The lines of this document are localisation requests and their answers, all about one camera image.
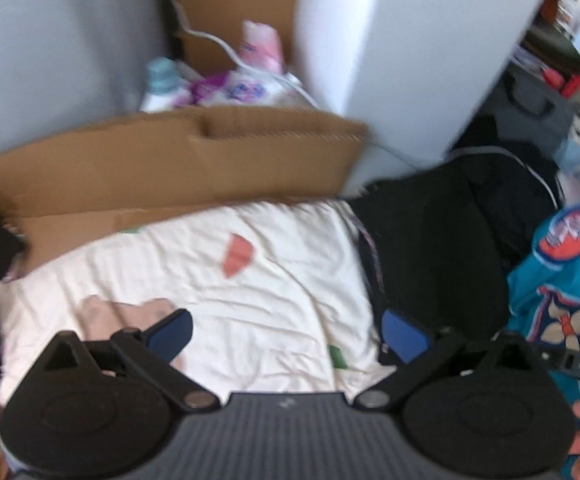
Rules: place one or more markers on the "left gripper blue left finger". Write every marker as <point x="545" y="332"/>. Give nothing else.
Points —
<point x="147" y="355"/>

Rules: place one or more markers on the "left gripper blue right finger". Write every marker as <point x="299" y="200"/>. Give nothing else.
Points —
<point x="419" y="353"/>

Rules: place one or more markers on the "black shorts with bear lining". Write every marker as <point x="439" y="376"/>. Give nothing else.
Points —
<point x="427" y="253"/>

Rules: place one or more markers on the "cream bear print bedsheet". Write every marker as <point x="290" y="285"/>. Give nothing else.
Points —
<point x="276" y="294"/>

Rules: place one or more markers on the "teal patterned garment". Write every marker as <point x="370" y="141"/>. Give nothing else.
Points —
<point x="544" y="289"/>

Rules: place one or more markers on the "brown cardboard sheet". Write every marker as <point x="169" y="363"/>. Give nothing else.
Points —
<point x="64" y="192"/>

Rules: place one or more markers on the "black bag pile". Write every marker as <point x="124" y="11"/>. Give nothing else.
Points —
<point x="516" y="188"/>

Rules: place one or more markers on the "detergent bottle teal cap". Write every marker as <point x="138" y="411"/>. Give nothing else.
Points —
<point x="166" y="89"/>

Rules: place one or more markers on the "black suitcase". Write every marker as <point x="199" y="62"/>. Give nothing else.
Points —
<point x="526" y="109"/>

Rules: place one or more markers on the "purple white refill pouch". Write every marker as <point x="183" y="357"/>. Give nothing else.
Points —
<point x="260" y="78"/>

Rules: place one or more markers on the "grey plastic wrapped mattress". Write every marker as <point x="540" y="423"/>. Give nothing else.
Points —
<point x="67" y="63"/>

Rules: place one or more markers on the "black office chair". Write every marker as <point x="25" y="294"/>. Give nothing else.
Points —
<point x="553" y="48"/>

